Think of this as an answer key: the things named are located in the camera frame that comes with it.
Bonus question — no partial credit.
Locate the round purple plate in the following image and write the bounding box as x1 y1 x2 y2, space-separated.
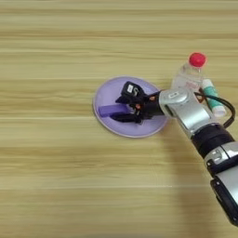
92 75 169 139

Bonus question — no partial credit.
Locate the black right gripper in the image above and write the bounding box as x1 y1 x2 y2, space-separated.
109 90 163 125

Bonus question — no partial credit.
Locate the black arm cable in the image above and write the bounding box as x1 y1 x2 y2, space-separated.
194 90 237 130

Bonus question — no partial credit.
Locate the small black box white label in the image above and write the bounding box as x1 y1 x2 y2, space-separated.
121 80 146 99

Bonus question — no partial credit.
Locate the green white glue stick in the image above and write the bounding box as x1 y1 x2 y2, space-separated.
200 78 228 118

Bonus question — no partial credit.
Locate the clear bottle red cap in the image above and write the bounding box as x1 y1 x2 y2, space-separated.
170 51 207 94

